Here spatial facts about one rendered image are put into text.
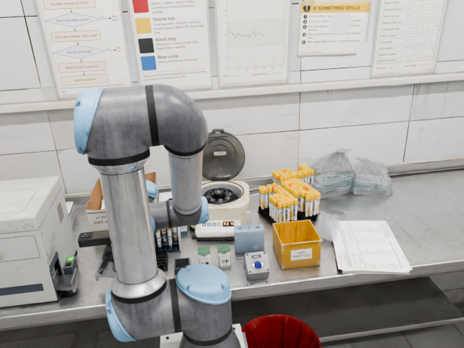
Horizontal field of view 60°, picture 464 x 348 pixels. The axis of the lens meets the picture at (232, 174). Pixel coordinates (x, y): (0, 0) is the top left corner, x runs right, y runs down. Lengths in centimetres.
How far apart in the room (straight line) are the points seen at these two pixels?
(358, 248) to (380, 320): 73
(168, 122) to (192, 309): 40
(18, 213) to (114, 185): 52
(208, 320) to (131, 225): 27
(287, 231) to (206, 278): 58
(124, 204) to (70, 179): 109
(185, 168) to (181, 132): 14
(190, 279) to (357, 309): 137
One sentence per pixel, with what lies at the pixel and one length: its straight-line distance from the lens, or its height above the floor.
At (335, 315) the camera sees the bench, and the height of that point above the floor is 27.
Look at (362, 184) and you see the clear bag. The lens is 183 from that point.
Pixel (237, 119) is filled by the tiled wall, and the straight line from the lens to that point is 174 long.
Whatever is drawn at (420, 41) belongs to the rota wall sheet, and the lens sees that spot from 194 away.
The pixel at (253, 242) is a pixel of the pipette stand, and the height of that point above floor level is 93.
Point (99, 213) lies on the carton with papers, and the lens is 152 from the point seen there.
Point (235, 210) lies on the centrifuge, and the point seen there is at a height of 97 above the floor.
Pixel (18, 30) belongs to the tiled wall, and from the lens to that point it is 175.
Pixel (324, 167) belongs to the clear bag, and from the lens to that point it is 178.
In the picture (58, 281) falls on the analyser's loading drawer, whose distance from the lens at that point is 139.
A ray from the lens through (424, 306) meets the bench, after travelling 227.
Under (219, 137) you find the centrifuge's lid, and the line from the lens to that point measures 170.
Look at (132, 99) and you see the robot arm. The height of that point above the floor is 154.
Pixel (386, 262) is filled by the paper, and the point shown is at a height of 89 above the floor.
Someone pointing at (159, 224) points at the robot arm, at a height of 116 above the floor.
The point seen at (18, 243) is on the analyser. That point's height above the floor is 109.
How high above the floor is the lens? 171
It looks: 24 degrees down
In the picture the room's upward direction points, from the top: 3 degrees counter-clockwise
